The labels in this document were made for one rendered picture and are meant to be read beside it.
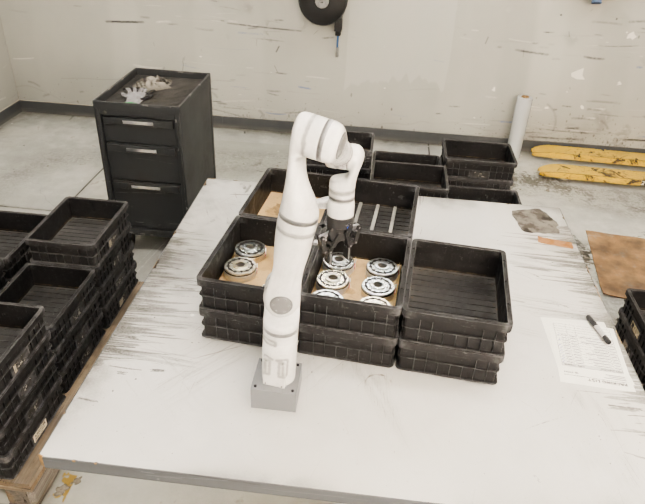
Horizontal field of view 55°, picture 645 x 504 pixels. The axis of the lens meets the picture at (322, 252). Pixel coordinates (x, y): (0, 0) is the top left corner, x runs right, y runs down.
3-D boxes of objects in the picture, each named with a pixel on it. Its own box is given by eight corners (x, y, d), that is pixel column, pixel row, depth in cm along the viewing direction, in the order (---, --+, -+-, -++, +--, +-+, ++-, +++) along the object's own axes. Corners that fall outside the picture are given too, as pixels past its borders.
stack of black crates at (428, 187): (434, 236, 359) (446, 165, 335) (437, 265, 334) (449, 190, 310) (365, 230, 362) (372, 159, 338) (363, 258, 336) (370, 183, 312)
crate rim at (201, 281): (295, 301, 175) (295, 294, 174) (194, 285, 179) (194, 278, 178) (322, 231, 208) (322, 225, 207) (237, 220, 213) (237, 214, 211)
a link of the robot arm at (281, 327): (266, 263, 155) (264, 316, 165) (262, 285, 147) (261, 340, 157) (302, 266, 156) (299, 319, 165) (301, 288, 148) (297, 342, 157)
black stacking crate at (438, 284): (504, 360, 172) (512, 328, 166) (398, 343, 176) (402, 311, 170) (498, 281, 205) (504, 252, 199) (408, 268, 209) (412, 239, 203)
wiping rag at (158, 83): (165, 94, 333) (165, 88, 331) (126, 91, 334) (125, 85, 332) (181, 78, 357) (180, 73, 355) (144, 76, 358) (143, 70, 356)
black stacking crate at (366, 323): (396, 343, 176) (401, 311, 170) (295, 327, 180) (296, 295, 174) (407, 268, 209) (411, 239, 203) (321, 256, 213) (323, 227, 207)
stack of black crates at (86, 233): (108, 331, 276) (93, 246, 252) (44, 325, 278) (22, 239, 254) (140, 280, 310) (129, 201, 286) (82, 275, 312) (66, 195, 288)
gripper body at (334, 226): (335, 220, 165) (333, 250, 170) (361, 213, 169) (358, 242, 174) (320, 209, 170) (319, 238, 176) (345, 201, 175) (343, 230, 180)
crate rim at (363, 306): (400, 317, 171) (401, 310, 170) (295, 301, 175) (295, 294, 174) (411, 243, 204) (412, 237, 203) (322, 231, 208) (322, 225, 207)
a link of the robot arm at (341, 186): (363, 193, 169) (331, 189, 171) (367, 141, 161) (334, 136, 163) (358, 205, 164) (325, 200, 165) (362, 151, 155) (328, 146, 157)
